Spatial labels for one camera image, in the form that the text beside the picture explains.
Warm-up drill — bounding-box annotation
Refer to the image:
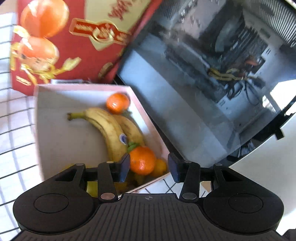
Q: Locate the red printed food bag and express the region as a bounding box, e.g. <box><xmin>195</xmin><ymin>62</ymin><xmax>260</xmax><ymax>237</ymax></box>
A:
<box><xmin>10</xmin><ymin>0</ymin><xmax>163</xmax><ymax>96</ymax></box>

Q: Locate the white black checked tablecloth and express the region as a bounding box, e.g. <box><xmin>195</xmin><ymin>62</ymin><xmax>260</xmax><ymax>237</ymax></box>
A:
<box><xmin>0</xmin><ymin>13</ymin><xmax>214</xmax><ymax>239</ymax></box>

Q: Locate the large green pear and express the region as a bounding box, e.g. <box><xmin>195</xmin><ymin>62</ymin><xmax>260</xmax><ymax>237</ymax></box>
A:
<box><xmin>62</xmin><ymin>163</ymin><xmax>100</xmax><ymax>198</ymax></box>

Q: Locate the glass panel computer case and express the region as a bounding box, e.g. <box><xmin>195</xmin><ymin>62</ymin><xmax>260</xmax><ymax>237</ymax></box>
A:
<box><xmin>113</xmin><ymin>0</ymin><xmax>296</xmax><ymax>168</ymax></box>

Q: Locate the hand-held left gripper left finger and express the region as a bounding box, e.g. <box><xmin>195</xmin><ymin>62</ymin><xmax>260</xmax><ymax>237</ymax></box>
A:
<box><xmin>50</xmin><ymin>153</ymin><xmax>131</xmax><ymax>202</ymax></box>

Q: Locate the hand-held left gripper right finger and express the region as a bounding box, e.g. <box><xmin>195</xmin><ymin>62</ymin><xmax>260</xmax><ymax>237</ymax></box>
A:
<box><xmin>167</xmin><ymin>153</ymin><xmax>251</xmax><ymax>202</ymax></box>

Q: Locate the orange mandarin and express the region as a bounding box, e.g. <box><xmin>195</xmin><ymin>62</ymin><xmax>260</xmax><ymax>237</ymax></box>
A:
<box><xmin>106</xmin><ymin>92</ymin><xmax>130</xmax><ymax>114</ymax></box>
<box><xmin>151</xmin><ymin>159</ymin><xmax>167</xmax><ymax>178</ymax></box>
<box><xmin>127</xmin><ymin>142</ymin><xmax>156</xmax><ymax>176</ymax></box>

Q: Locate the yellow spotted banana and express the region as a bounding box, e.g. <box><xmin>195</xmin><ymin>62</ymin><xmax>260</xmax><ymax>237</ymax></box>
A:
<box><xmin>113</xmin><ymin>115</ymin><xmax>146</xmax><ymax>149</ymax></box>
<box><xmin>67</xmin><ymin>108</ymin><xmax>129</xmax><ymax>164</ymax></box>

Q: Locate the pink cardboard box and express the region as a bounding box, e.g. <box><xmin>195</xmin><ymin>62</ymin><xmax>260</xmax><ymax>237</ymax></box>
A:
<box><xmin>33</xmin><ymin>84</ymin><xmax>170</xmax><ymax>194</ymax></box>

